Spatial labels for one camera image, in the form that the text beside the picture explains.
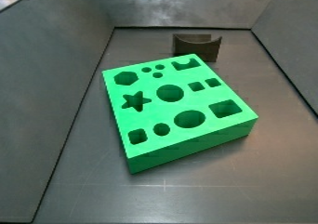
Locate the green shape-sorting board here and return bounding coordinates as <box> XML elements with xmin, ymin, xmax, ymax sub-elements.
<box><xmin>102</xmin><ymin>54</ymin><xmax>257</xmax><ymax>174</ymax></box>

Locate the black arch holder stand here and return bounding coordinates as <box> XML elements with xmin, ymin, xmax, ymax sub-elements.
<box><xmin>172</xmin><ymin>33</ymin><xmax>222</xmax><ymax>62</ymax></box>

